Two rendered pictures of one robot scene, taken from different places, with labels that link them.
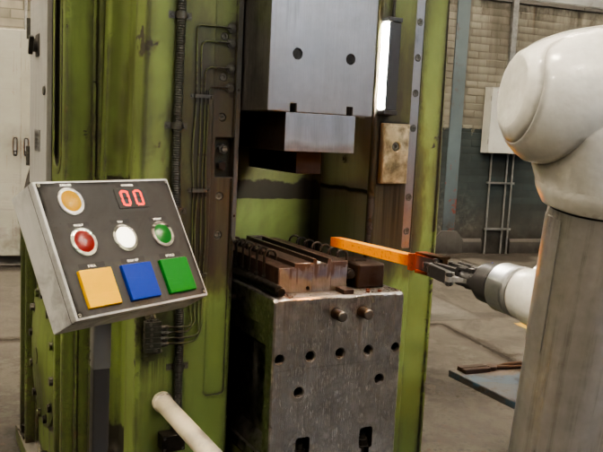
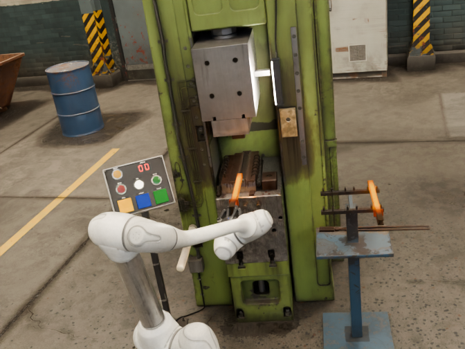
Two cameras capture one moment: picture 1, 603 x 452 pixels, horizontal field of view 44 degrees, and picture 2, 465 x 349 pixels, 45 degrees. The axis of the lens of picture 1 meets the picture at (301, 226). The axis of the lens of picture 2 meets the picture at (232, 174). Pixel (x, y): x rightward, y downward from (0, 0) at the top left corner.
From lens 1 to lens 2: 2.09 m
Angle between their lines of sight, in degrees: 40
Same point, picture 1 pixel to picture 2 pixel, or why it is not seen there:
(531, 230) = not seen: outside the picture
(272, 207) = (259, 134)
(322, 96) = (228, 111)
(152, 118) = (166, 122)
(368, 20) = (245, 74)
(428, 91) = (307, 87)
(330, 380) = not seen: hidden behind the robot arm
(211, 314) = (207, 195)
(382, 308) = (270, 201)
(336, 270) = (249, 183)
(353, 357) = not seen: hidden behind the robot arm
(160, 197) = (157, 164)
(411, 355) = (317, 213)
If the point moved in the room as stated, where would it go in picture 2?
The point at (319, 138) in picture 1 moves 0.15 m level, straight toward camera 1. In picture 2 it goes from (230, 129) to (214, 140)
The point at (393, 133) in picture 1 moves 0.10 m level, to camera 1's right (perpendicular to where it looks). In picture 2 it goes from (285, 113) to (301, 115)
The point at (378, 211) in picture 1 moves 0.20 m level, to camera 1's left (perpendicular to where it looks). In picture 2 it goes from (284, 149) to (255, 145)
